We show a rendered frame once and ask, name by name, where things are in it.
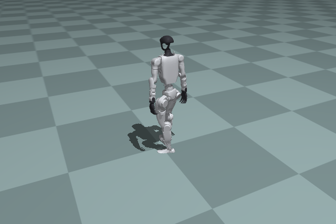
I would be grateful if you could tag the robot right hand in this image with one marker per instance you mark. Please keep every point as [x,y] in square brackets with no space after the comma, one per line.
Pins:
[184,96]

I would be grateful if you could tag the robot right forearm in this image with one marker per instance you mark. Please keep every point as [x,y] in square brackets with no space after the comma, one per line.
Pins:
[183,83]

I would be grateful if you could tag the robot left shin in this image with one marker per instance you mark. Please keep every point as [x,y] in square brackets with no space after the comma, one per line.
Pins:
[167,136]

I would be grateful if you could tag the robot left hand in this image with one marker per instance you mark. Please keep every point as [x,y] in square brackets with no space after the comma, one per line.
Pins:
[152,107]

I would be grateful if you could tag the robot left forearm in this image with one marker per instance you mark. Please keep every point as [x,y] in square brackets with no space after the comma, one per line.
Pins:
[152,89]

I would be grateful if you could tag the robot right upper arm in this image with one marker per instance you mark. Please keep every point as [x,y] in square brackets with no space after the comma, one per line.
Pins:
[181,66]

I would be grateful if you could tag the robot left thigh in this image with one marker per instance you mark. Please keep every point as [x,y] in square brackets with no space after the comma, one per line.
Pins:
[160,105]

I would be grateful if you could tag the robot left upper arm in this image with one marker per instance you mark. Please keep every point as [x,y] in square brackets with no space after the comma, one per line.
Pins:
[155,62]

